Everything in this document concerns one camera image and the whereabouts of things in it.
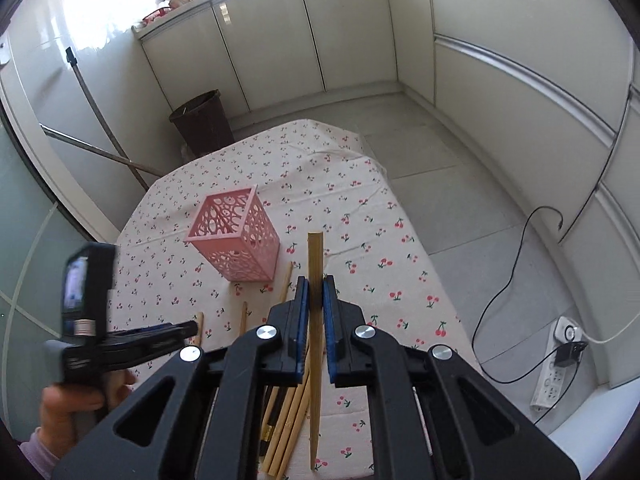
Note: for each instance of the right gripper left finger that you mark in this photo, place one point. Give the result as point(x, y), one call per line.
point(285, 360)

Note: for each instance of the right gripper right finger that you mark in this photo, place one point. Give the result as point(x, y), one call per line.
point(347, 365)

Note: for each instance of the bamboo chopstick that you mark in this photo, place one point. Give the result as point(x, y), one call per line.
point(315, 273)
point(199, 319)
point(287, 278)
point(243, 319)

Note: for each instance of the pink perforated utensil basket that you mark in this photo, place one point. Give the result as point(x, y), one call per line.
point(232, 231)

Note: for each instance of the person's left hand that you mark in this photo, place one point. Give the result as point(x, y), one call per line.
point(61, 402)

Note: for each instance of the bamboo chopstick on table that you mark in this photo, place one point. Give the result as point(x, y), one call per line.
point(287, 278)
point(243, 319)
point(199, 319)

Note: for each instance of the black chopstick gold band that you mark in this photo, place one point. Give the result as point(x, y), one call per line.
point(268, 421)

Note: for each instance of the cherry print tablecloth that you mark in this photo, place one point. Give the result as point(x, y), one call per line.
point(310, 177)

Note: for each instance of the white power strip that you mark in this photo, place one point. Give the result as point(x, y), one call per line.
point(551, 377)

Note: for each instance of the dark brown trash bin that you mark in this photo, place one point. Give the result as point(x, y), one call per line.
point(203, 124)

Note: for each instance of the mop handle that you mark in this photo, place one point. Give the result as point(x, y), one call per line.
point(119, 156)

